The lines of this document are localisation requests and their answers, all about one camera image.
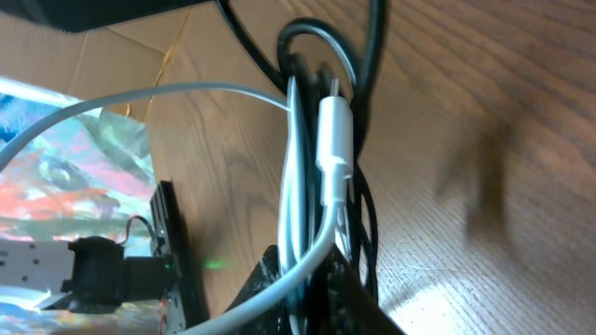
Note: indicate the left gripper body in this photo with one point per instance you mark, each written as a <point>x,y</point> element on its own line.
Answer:
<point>184,303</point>

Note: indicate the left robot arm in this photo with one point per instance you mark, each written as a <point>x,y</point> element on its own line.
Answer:
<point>94,276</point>

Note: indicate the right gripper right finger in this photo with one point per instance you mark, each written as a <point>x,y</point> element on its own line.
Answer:
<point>337,304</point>

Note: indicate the cardboard box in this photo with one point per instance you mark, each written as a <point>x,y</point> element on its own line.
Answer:
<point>97,63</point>

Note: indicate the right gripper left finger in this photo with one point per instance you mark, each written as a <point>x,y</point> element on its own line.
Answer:
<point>264,299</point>

